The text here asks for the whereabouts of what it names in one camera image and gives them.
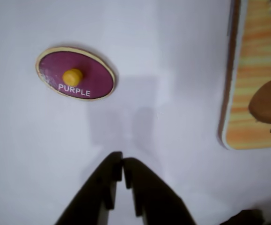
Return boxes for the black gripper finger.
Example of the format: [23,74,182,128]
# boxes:
[123,157,197,225]
[54,151,123,225]

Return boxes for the purple oval piece yellow pin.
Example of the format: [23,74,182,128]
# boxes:
[35,46,117,103]

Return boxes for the black blurred object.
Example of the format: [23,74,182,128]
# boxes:
[221,208,271,225]

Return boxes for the wooden shape puzzle board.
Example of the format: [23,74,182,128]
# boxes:
[218,0,271,150]

